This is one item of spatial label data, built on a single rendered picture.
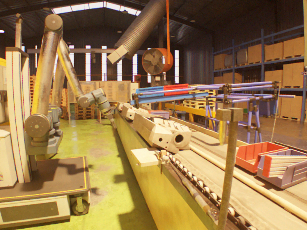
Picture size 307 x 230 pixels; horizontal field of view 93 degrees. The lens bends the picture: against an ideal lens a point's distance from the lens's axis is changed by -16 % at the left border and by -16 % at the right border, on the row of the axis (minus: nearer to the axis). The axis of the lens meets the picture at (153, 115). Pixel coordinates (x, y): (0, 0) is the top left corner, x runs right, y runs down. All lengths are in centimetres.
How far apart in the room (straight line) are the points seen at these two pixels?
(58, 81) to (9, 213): 160
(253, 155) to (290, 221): 67
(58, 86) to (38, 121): 105
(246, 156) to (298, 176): 38
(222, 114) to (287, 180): 75
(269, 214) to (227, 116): 56
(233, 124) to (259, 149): 98
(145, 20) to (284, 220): 902
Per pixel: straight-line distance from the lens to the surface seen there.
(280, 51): 1158
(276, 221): 91
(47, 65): 160
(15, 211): 203
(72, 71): 183
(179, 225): 116
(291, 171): 115
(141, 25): 909
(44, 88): 159
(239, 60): 1377
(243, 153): 137
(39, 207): 196
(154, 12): 957
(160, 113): 329
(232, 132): 54
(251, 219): 89
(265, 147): 155
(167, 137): 142
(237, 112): 53
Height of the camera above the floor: 127
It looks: 7 degrees down
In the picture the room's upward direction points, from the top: straight up
